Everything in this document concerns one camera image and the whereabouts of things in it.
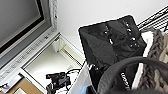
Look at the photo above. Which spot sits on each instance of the grey panel dark frame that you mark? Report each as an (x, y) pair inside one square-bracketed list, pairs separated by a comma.
[(16, 20)]

